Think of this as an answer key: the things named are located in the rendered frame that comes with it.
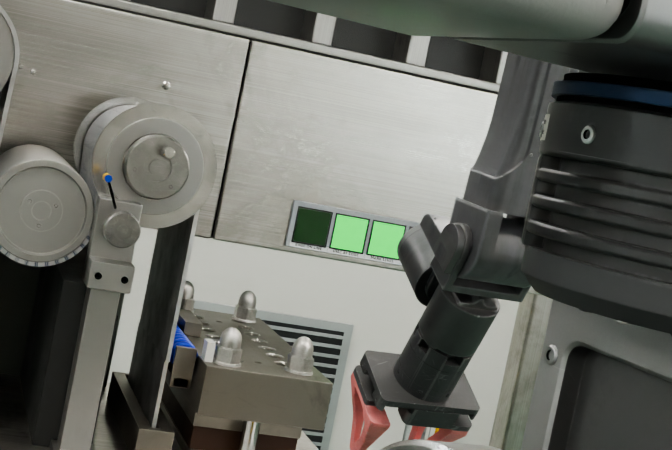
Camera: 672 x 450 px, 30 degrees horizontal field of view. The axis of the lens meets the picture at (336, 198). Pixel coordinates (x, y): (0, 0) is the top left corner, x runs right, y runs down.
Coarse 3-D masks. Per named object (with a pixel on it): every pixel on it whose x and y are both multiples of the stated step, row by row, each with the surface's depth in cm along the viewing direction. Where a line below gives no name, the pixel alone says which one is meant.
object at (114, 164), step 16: (128, 128) 146; (144, 128) 147; (160, 128) 147; (176, 128) 148; (112, 144) 146; (128, 144) 146; (192, 144) 148; (112, 160) 146; (192, 160) 149; (112, 176) 146; (192, 176) 149; (128, 192) 147; (192, 192) 149; (144, 208) 148; (160, 208) 148; (176, 208) 149
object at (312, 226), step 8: (304, 216) 187; (312, 216) 188; (320, 216) 188; (328, 216) 188; (296, 224) 187; (304, 224) 188; (312, 224) 188; (320, 224) 188; (328, 224) 189; (296, 232) 187; (304, 232) 188; (312, 232) 188; (320, 232) 188; (296, 240) 187; (304, 240) 188; (312, 240) 188; (320, 240) 189
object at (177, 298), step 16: (176, 224) 160; (192, 224) 150; (160, 240) 169; (176, 240) 158; (192, 240) 150; (160, 256) 167; (176, 256) 156; (160, 272) 165; (176, 272) 155; (160, 288) 163; (176, 288) 153; (144, 304) 172; (160, 304) 161; (176, 304) 151; (144, 320) 170; (160, 320) 159; (176, 320) 151; (160, 336) 157; (160, 352) 155
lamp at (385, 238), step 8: (376, 224) 191; (384, 224) 191; (376, 232) 191; (384, 232) 191; (392, 232) 192; (400, 232) 192; (376, 240) 191; (384, 240) 191; (392, 240) 192; (376, 248) 191; (384, 248) 192; (392, 248) 192; (392, 256) 192
